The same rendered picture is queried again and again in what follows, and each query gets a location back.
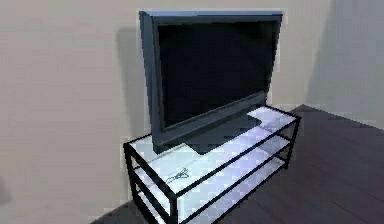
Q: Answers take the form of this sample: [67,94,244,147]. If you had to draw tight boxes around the dark grey flat television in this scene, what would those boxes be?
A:
[138,10,284,156]

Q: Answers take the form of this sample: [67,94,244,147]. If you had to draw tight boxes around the black framed glass television stand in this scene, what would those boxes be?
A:
[123,104,302,224]

